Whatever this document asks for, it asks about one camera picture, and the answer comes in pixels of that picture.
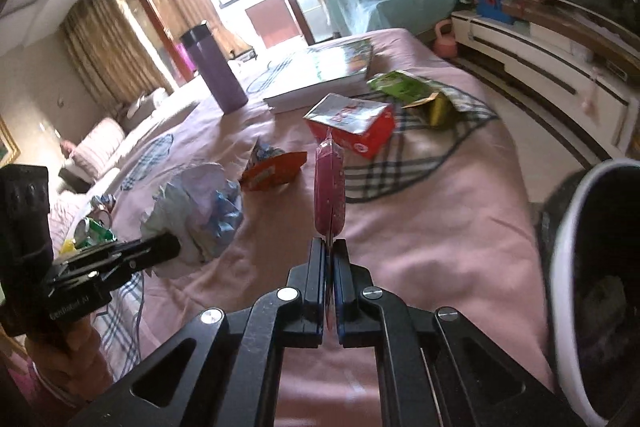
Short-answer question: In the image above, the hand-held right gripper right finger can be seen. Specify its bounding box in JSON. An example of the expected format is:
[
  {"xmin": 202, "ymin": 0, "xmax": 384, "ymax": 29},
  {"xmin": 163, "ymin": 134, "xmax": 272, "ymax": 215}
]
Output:
[{"xmin": 333, "ymin": 238, "xmax": 586, "ymax": 427}]

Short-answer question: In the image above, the white blue bag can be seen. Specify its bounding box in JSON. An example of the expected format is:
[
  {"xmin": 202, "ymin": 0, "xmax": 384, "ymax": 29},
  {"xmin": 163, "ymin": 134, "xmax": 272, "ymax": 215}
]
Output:
[{"xmin": 140, "ymin": 163, "xmax": 236, "ymax": 279}]

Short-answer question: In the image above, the person's left hand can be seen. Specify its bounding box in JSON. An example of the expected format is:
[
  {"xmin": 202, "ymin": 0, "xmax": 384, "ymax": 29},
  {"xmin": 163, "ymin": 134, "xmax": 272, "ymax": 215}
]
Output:
[{"xmin": 24, "ymin": 321, "xmax": 116, "ymax": 408}]

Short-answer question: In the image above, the purple thermos bottle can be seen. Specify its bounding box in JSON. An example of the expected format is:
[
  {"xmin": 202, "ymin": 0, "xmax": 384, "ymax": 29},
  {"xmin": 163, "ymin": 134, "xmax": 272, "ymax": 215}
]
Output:
[{"xmin": 180, "ymin": 21, "xmax": 250, "ymax": 114}]

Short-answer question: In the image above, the blue plastic wrapper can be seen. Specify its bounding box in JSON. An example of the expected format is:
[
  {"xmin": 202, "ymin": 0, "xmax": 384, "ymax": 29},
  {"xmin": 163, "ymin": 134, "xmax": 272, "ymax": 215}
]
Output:
[{"xmin": 212, "ymin": 189, "xmax": 246, "ymax": 242}]

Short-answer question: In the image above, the pink packet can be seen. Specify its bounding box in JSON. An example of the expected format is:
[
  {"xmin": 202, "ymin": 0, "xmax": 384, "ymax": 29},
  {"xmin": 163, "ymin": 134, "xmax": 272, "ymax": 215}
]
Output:
[{"xmin": 314, "ymin": 132, "xmax": 347, "ymax": 238}]

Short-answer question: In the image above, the red and white box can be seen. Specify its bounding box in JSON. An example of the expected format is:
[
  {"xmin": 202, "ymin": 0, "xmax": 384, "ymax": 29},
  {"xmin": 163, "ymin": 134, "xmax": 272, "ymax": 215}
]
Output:
[{"xmin": 303, "ymin": 93, "xmax": 397, "ymax": 160}]

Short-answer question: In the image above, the light pink sofa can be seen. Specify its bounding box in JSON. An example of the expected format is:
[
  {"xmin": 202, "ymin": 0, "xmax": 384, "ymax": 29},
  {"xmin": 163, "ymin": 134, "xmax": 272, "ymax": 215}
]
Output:
[{"xmin": 47, "ymin": 88, "xmax": 198, "ymax": 238}]

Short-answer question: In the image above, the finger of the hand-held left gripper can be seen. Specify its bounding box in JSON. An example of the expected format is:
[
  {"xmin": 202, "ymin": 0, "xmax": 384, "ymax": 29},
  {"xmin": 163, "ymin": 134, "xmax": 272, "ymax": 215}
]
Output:
[{"xmin": 107, "ymin": 234, "xmax": 182, "ymax": 275}]

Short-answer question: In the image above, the beige patterned curtain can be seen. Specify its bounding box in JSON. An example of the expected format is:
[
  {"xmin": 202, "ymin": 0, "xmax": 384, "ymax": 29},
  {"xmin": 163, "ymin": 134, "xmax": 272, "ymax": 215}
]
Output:
[
  {"xmin": 147, "ymin": 0, "xmax": 221, "ymax": 52},
  {"xmin": 60, "ymin": 0, "xmax": 173, "ymax": 108}
]

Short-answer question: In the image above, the gold picture frame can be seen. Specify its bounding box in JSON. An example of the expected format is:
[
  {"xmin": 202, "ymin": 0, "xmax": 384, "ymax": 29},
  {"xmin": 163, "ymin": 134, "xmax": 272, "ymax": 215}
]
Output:
[{"xmin": 0, "ymin": 116, "xmax": 22, "ymax": 170}]

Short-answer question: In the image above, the pink kettle toy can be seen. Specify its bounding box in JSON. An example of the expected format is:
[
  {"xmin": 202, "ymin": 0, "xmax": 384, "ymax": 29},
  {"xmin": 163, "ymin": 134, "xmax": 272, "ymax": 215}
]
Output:
[{"xmin": 433, "ymin": 19, "xmax": 458, "ymax": 58}]

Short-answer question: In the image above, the pink plaid-patched tablecloth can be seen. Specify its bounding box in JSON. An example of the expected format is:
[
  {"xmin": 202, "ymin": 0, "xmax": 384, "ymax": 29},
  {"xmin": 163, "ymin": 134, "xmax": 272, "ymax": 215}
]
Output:
[{"xmin": 50, "ymin": 27, "xmax": 556, "ymax": 427}]

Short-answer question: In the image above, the thick colourful book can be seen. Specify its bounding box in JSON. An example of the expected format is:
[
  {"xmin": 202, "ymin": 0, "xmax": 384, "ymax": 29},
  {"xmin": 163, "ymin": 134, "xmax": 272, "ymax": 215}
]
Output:
[{"xmin": 262, "ymin": 38, "xmax": 375, "ymax": 114}]

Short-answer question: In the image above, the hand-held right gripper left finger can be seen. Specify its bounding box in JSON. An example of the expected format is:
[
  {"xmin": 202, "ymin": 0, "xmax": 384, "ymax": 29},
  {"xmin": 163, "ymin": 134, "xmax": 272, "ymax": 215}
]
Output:
[{"xmin": 70, "ymin": 237, "xmax": 329, "ymax": 427}]

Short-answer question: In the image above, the orange snack packet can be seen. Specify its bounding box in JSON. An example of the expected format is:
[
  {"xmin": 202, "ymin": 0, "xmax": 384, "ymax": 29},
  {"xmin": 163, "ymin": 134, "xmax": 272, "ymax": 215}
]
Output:
[{"xmin": 239, "ymin": 138, "xmax": 308, "ymax": 192}]

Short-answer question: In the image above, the black white-rimmed trash bin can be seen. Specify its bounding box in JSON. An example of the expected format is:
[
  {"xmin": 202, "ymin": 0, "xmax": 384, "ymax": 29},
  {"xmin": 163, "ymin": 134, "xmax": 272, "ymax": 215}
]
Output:
[{"xmin": 542, "ymin": 157, "xmax": 640, "ymax": 427}]

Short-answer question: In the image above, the brown balcony cabinet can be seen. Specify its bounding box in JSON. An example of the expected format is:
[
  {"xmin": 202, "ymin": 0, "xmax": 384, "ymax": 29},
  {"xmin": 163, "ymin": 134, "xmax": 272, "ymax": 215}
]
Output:
[{"xmin": 245, "ymin": 0, "xmax": 301, "ymax": 50}]

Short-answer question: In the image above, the green candy packet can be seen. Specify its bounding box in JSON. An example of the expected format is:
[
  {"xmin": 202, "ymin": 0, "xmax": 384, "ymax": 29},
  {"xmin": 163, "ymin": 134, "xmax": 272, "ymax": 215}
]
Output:
[{"xmin": 75, "ymin": 217, "xmax": 118, "ymax": 248}]

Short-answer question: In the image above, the green and gold snack bag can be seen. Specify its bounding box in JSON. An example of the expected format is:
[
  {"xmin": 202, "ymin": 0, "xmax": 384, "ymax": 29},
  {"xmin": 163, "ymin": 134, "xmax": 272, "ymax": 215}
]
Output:
[{"xmin": 367, "ymin": 70, "xmax": 473, "ymax": 128}]

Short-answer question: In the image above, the white and wood television stand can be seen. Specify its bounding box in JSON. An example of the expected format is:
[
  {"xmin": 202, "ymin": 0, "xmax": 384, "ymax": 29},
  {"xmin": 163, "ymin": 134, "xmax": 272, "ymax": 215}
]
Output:
[{"xmin": 450, "ymin": 0, "xmax": 640, "ymax": 160}]

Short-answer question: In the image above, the blue toy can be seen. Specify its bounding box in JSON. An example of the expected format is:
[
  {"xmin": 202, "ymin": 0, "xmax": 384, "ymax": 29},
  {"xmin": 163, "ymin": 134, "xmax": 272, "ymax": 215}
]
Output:
[{"xmin": 476, "ymin": 0, "xmax": 516, "ymax": 24}]

